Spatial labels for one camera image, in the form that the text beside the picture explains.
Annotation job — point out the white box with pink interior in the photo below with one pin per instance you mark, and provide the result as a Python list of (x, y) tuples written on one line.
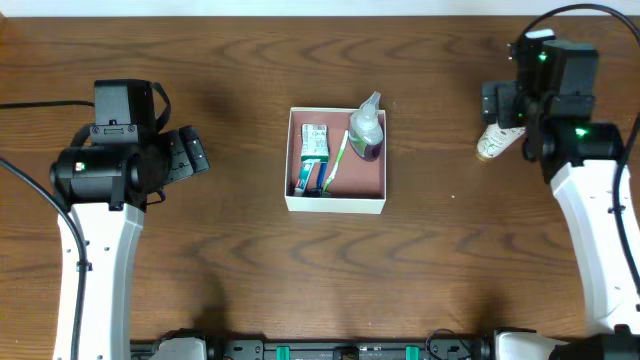
[(359, 186)]

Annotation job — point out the blue disposable razor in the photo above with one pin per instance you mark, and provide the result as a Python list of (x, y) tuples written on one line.
[(318, 191)]

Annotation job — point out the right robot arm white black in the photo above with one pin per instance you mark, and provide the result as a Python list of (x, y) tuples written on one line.
[(549, 106)]

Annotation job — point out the small green white carton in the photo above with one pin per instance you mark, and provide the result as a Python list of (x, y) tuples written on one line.
[(315, 146)]

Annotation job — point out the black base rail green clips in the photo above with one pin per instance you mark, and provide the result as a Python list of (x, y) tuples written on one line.
[(440, 344)]

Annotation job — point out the green white toothpaste tube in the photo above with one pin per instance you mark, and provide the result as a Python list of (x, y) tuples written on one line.
[(304, 175)]

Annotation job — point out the clear pump bottle dark liquid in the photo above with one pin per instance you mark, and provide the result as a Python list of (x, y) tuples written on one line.
[(365, 132)]

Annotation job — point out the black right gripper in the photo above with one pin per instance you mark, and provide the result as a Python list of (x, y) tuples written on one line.
[(500, 105)]

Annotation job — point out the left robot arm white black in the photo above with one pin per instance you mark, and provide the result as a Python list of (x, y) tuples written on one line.
[(102, 182)]

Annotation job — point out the white patterned squeeze tube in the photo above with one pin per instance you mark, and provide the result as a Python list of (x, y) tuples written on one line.
[(495, 140)]

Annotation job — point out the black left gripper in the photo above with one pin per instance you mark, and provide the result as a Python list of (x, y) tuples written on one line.
[(181, 153)]

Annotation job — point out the green white toothbrush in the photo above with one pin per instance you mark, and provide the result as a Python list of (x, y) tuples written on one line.
[(334, 170)]

